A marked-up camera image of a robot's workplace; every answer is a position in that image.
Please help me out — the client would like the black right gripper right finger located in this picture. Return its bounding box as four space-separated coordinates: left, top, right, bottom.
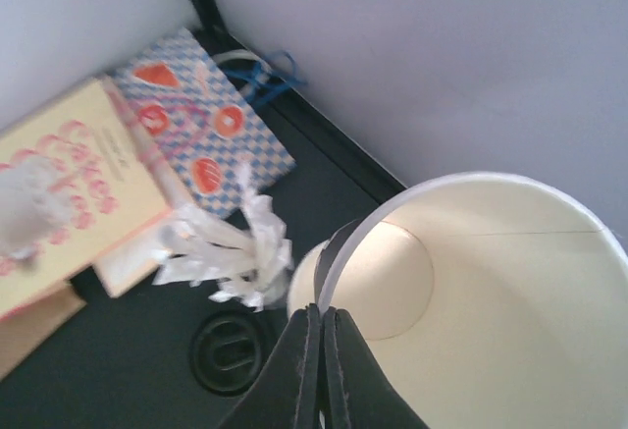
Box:
321 307 427 429

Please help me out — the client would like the blue checkered paper bag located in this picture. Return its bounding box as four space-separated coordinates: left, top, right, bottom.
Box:
111 28 296 218

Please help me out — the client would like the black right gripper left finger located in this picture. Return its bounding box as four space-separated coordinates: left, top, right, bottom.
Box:
219 304 322 429

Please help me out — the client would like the brown flat paper bag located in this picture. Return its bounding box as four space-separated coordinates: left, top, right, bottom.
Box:
1 282 85 380

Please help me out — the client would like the cup of white straws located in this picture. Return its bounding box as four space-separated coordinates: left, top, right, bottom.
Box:
152 162 293 312

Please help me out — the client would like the black printed paper cup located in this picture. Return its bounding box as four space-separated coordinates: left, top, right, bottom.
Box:
288 173 627 428

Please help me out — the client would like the cakes printed paper bag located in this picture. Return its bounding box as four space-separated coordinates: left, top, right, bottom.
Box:
1 77 173 316

